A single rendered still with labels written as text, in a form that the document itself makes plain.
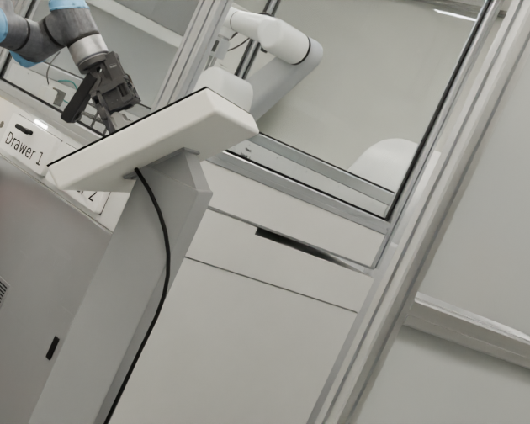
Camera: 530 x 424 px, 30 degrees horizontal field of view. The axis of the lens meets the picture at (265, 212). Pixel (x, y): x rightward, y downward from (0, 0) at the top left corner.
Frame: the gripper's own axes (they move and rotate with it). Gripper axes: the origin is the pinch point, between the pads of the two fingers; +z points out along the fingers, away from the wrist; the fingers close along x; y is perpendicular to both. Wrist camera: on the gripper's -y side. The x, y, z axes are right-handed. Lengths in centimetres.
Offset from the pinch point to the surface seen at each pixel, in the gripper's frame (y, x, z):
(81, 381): -21.5, -20.5, 39.2
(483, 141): 61, -62, 31
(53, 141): -30, 59, -21
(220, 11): 28, 35, -26
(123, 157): 8.1, -38.3, 7.2
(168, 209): 7.7, -20.5, 17.0
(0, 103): -48, 87, -44
